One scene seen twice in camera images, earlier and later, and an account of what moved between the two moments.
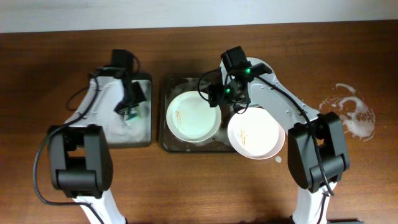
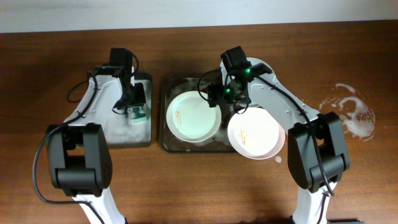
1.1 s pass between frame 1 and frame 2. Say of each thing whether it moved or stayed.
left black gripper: stayed
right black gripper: stayed
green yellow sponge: moved
